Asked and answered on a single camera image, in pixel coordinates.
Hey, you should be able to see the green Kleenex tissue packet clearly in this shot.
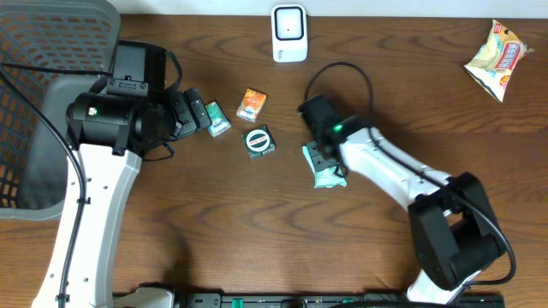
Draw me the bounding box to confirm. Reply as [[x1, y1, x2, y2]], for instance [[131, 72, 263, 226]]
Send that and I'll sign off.
[[206, 101, 231, 138]]

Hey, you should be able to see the light teal snack packet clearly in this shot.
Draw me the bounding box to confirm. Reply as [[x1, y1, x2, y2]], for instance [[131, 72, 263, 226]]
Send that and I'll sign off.
[[302, 145, 347, 188]]

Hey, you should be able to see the orange tissue packet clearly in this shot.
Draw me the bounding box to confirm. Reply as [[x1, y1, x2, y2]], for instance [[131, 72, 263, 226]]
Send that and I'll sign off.
[[236, 88, 267, 122]]

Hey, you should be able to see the dark green Zam-Buk box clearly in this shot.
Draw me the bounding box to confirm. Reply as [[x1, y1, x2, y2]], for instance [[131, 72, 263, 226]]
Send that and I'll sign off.
[[242, 125, 277, 159]]

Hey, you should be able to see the large yellow snack bag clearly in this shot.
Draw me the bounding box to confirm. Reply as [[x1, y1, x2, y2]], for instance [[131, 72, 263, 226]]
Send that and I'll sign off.
[[463, 20, 533, 103]]

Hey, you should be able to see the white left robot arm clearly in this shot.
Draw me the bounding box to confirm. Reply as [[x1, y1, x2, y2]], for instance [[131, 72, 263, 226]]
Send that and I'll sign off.
[[33, 40, 211, 307]]

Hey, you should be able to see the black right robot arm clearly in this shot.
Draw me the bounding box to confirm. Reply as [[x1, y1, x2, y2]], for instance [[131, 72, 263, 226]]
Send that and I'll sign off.
[[298, 95, 509, 305]]

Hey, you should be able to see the white barcode scanner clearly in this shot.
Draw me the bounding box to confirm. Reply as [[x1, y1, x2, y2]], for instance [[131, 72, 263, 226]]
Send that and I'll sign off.
[[271, 4, 308, 63]]

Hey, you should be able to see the grey plastic mesh basket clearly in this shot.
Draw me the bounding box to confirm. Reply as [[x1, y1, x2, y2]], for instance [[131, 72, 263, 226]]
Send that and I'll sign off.
[[1, 0, 121, 221]]

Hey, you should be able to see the black left camera cable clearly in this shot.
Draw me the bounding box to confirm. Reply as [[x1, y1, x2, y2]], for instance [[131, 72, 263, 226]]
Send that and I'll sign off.
[[0, 62, 115, 308]]

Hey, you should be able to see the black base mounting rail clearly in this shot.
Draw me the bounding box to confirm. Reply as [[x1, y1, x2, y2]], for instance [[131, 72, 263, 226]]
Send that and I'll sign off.
[[113, 291, 506, 308]]

